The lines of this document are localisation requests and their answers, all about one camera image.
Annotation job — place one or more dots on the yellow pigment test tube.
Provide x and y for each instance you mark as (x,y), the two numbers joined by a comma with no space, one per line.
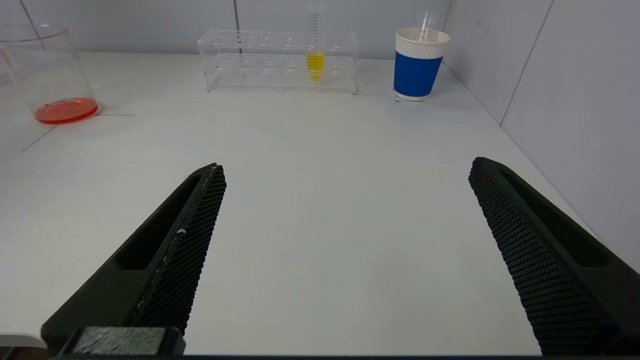
(315,62)

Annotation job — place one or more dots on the clear acrylic test tube rack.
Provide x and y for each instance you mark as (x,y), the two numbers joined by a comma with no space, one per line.
(260,70)

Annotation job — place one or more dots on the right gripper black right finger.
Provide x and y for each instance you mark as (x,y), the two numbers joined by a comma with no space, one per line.
(550,280)

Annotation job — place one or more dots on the blue white paper cup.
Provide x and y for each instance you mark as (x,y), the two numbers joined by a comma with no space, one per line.
(417,72)

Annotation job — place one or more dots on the clear glass beaker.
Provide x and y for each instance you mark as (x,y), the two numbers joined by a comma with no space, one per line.
(65,110)

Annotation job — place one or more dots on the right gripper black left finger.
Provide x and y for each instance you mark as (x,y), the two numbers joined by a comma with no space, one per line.
(165,280)

